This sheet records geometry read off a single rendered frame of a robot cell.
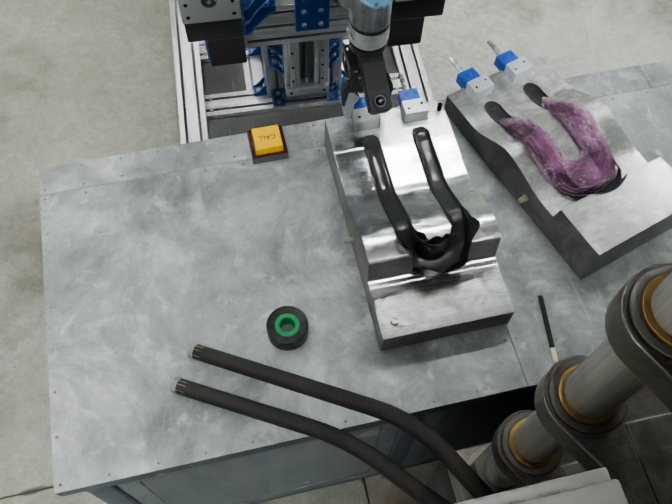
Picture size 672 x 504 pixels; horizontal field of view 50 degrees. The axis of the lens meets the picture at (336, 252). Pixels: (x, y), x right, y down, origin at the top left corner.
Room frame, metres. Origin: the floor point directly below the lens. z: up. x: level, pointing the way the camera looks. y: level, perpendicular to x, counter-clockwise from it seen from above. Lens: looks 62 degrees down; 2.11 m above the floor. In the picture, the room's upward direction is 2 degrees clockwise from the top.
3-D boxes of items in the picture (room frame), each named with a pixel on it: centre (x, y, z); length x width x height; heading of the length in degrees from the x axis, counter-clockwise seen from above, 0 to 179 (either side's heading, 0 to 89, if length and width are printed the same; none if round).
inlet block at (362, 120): (1.00, -0.04, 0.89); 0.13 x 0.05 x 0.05; 15
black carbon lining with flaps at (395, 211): (0.77, -0.16, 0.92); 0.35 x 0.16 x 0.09; 15
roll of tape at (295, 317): (0.51, 0.09, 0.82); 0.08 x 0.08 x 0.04
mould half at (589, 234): (0.93, -0.48, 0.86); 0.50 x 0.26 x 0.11; 32
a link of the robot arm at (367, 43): (0.98, -0.04, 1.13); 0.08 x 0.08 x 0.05
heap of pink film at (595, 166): (0.93, -0.47, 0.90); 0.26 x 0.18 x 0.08; 32
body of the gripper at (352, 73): (0.99, -0.04, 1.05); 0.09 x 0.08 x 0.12; 15
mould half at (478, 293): (0.75, -0.15, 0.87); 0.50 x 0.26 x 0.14; 15
